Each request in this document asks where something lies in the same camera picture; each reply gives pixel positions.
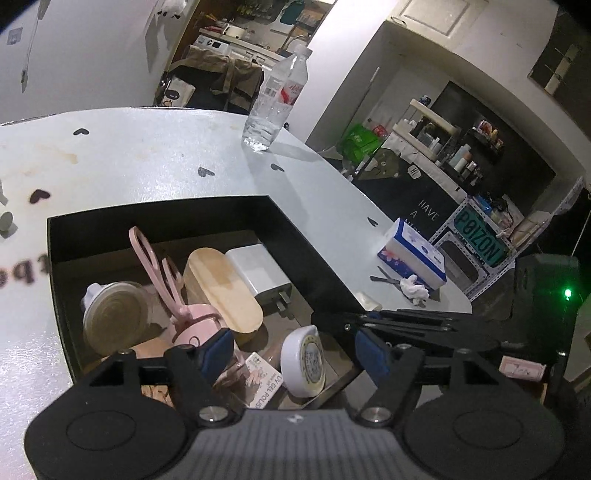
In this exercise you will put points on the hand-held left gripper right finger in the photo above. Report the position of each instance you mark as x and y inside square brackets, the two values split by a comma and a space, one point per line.
[371, 355]

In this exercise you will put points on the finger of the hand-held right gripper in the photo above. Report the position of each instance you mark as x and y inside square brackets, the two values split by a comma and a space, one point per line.
[438, 319]
[392, 334]

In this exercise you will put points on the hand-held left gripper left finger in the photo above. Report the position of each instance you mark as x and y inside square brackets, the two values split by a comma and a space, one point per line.
[217, 353]

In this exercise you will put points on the oval wooden-lid case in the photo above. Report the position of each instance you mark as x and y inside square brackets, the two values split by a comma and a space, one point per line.
[221, 286]

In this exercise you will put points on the black storage box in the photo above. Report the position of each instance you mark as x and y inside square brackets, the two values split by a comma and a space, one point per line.
[161, 217]

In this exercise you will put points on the pink rabbit-ear gadget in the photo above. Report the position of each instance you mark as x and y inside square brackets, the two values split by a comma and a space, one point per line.
[194, 323]

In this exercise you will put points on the crumpled white tissue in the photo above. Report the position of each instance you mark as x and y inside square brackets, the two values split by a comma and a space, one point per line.
[415, 288]

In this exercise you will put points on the white perforated metal rack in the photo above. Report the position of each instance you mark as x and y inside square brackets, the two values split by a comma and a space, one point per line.
[489, 277]

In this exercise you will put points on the white printed packet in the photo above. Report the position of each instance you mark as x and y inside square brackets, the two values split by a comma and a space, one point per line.
[265, 383]

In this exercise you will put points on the blue white tissue packet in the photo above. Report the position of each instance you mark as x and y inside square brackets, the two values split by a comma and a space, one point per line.
[415, 249]

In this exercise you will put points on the white round labelled device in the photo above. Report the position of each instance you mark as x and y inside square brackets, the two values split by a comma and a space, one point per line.
[295, 360]

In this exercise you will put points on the teal sign plate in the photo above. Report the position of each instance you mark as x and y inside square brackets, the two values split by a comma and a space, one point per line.
[480, 237]

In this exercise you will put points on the pink paper card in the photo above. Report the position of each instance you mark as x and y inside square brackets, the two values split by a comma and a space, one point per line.
[521, 369]

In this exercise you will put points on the white charger plug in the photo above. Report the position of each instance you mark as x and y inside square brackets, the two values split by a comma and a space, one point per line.
[258, 272]

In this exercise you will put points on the round beige-lidded container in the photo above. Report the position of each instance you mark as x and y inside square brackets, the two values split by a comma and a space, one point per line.
[115, 318]

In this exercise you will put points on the black lettered cabinet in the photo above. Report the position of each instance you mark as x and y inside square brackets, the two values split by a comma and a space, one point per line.
[415, 194]

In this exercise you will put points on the white wooden rack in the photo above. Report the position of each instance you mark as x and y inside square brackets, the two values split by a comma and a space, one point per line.
[429, 124]

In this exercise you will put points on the green bag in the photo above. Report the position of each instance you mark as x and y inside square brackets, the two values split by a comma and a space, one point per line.
[360, 141]

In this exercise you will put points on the beige holder with white roller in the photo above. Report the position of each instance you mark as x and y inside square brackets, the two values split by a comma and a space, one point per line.
[5, 221]

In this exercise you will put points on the clear plastic water bottle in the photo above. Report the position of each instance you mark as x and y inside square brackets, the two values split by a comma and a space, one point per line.
[272, 101]

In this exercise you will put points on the white printed tote bag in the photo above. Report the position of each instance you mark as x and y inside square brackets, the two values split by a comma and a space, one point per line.
[178, 92]

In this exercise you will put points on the chair with brown cloth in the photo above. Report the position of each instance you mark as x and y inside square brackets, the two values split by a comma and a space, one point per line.
[217, 74]

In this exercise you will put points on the white washing machine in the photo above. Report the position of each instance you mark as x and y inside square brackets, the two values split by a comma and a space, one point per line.
[210, 43]

